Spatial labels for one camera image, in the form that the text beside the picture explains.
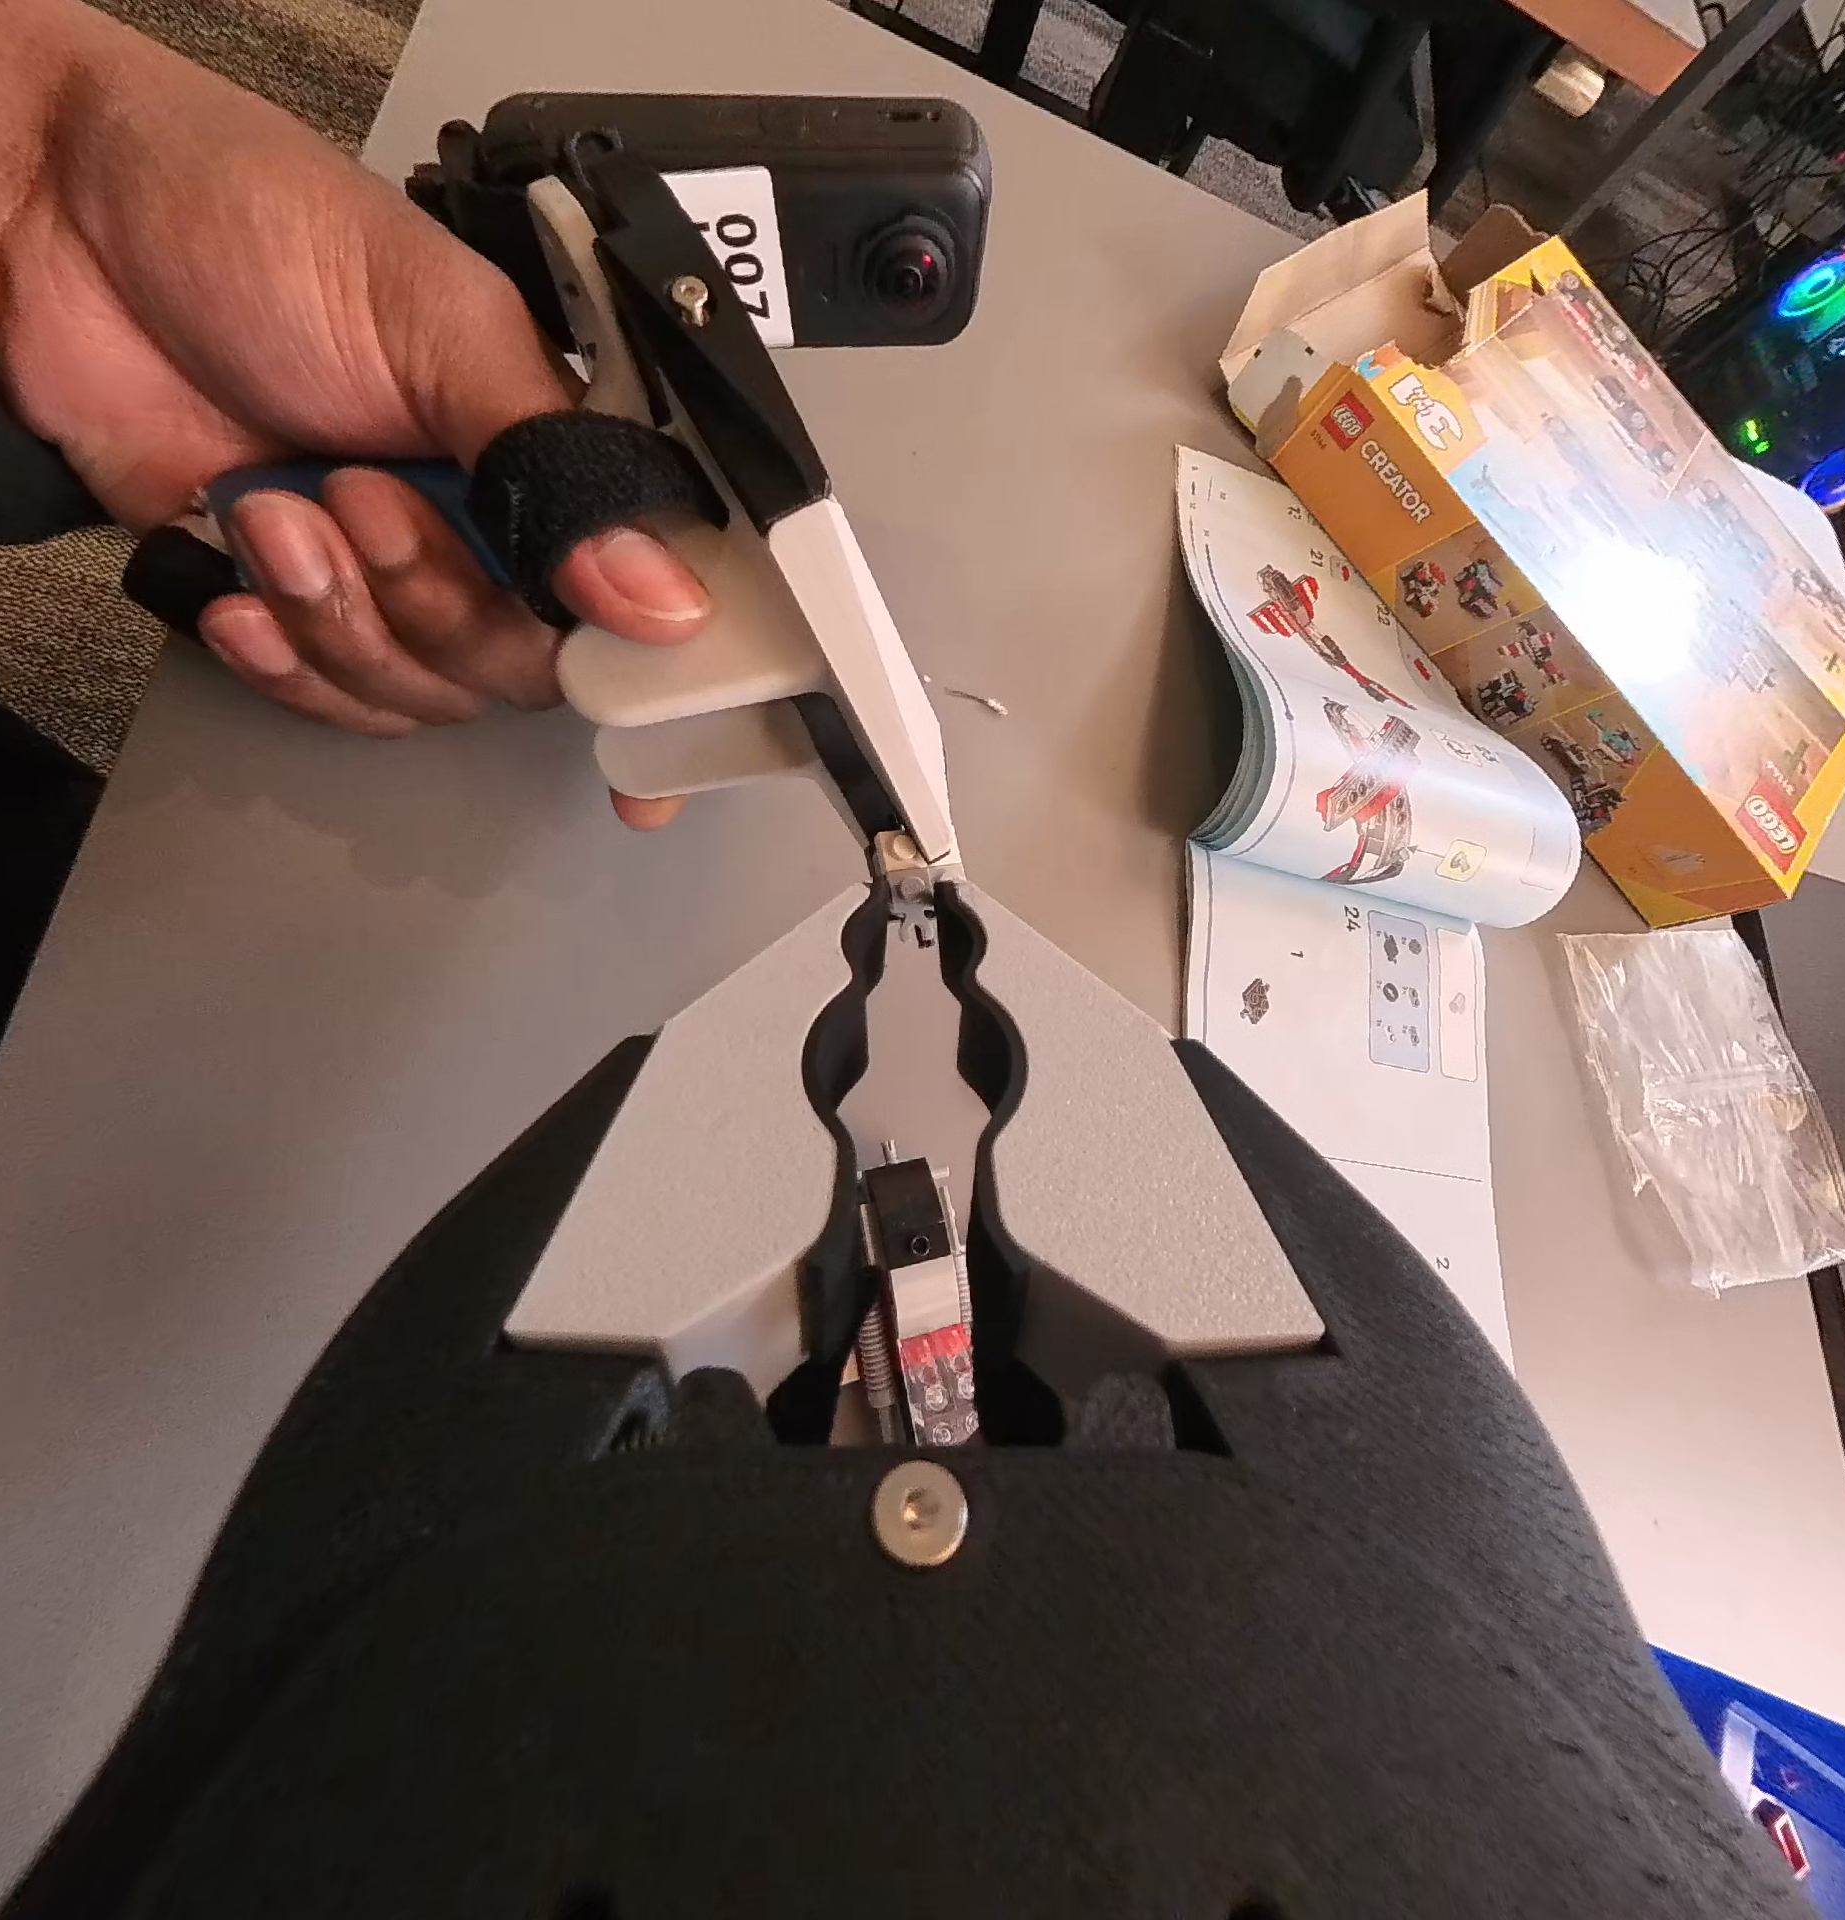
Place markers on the person's left hand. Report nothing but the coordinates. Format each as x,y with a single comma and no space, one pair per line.
231,299

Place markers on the black chair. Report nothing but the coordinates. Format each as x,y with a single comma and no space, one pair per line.
1283,90

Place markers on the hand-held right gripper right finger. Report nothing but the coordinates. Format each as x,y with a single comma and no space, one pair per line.
1148,1200

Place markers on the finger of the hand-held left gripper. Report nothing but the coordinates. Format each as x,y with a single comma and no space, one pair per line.
871,661

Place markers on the blue plastic storage box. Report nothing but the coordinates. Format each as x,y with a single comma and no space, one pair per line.
1718,1694

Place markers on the person's left forearm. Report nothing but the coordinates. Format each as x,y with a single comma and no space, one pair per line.
7,450

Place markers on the red grey toy brick model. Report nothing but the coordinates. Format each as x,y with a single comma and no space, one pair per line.
924,1291

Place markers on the small grey white brick piece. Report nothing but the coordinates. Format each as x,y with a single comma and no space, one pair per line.
905,897

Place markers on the open instruction booklet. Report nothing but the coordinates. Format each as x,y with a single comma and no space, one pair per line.
1372,750

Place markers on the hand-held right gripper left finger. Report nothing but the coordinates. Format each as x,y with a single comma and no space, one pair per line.
668,1200

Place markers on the yellow toy brick box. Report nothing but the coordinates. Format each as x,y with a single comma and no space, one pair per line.
1462,495

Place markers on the clear plastic bag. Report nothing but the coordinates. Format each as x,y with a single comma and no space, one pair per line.
1687,1095

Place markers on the wooden table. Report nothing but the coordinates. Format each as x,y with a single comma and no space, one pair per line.
1659,31

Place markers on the computer case with lit fans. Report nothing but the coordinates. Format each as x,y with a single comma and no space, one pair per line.
1823,299

